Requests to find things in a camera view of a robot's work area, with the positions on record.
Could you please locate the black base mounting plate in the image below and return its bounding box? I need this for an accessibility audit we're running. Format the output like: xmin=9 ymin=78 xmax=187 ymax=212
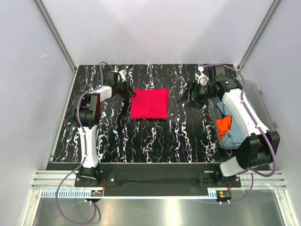
xmin=46 ymin=162 xmax=270 ymax=197

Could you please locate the orange connector block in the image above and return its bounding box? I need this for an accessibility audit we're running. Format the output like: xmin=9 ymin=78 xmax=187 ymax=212
xmin=91 ymin=190 xmax=103 ymax=197
xmin=218 ymin=190 xmax=232 ymax=198

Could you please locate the right aluminium frame post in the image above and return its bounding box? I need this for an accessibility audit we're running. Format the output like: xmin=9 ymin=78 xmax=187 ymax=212
xmin=238 ymin=0 xmax=282 ymax=70

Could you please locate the left orange connector block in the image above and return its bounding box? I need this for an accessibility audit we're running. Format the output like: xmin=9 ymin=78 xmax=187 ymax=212
xmin=91 ymin=190 xmax=103 ymax=197

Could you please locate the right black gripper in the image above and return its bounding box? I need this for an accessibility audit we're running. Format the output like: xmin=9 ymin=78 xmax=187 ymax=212
xmin=176 ymin=79 xmax=217 ymax=110

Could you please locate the orange t shirt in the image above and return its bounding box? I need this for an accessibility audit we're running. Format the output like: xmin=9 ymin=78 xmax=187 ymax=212
xmin=216 ymin=115 xmax=232 ymax=139

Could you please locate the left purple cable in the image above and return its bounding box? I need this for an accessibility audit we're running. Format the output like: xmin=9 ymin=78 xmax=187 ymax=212
xmin=55 ymin=61 xmax=102 ymax=223

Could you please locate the aluminium rail crossbar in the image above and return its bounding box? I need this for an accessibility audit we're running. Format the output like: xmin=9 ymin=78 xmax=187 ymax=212
xmin=32 ymin=170 xmax=286 ymax=190

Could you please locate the left aluminium frame post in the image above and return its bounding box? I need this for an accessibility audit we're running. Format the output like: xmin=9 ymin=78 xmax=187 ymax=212
xmin=33 ymin=0 xmax=77 ymax=73

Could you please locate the pink red t shirt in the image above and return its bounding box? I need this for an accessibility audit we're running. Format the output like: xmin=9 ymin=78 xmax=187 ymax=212
xmin=131 ymin=89 xmax=169 ymax=120

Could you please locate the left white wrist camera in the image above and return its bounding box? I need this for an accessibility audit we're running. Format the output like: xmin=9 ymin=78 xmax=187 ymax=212
xmin=118 ymin=69 xmax=127 ymax=82

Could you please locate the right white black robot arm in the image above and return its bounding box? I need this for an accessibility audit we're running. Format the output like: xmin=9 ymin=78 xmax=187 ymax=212
xmin=178 ymin=64 xmax=280 ymax=187

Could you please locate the aluminium frame post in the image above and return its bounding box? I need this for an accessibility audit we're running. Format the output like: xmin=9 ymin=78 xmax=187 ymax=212
xmin=33 ymin=0 xmax=77 ymax=73
xmin=238 ymin=0 xmax=282 ymax=70

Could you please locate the right orange connector block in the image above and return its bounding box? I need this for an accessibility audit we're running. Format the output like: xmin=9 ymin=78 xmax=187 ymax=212
xmin=218 ymin=190 xmax=232 ymax=198

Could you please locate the grey blue t shirt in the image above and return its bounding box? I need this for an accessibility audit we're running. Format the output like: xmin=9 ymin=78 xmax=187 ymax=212
xmin=216 ymin=102 xmax=245 ymax=149

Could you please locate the clear plastic bin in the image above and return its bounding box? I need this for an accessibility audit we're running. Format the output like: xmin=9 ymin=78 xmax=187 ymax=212
xmin=208 ymin=79 xmax=280 ymax=152

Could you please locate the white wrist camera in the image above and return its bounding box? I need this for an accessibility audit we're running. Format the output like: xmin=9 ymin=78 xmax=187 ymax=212
xmin=118 ymin=69 xmax=127 ymax=82
xmin=195 ymin=66 xmax=209 ymax=86

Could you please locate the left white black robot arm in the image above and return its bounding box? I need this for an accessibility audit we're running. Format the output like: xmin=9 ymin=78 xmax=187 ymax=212
xmin=72 ymin=70 xmax=136 ymax=186

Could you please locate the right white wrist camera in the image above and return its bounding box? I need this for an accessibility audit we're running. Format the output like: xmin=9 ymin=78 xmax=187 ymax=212
xmin=195 ymin=66 xmax=209 ymax=86

